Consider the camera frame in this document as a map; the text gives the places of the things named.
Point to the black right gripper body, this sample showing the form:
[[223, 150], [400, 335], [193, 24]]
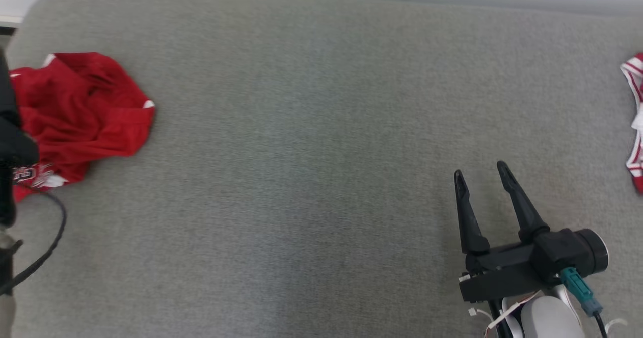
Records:
[[502, 272]]

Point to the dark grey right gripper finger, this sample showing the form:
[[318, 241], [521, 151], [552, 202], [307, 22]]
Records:
[[525, 212], [469, 222]]

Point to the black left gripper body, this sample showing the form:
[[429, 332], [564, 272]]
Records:
[[7, 142]]

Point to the red basketball shorts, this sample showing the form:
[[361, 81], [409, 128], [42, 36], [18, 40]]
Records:
[[85, 112]]

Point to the red white-sleeved basketball jersey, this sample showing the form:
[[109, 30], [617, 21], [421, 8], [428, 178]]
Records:
[[637, 127]]

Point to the grey fabric sofa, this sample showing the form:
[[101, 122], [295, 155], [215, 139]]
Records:
[[301, 152]]

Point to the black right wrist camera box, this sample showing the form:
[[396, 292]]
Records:
[[572, 250]]

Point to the white black wall baseboard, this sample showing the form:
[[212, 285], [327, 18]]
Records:
[[9, 22]]

